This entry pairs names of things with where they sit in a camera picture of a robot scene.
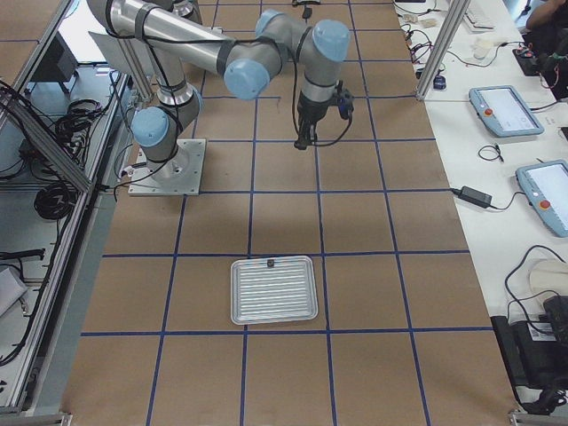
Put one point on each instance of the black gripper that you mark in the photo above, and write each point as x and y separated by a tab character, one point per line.
310	112

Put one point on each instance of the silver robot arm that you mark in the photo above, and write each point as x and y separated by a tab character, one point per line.
246	66

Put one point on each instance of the silver metal tray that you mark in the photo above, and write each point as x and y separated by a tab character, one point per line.
284	293

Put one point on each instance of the black power adapter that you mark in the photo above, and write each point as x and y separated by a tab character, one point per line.
473	196

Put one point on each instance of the blue teach pendant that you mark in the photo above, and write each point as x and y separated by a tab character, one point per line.
503	112
545	186

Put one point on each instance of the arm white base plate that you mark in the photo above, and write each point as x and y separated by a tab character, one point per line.
179	176

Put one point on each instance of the aluminium frame post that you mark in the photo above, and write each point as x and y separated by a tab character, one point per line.
445	36

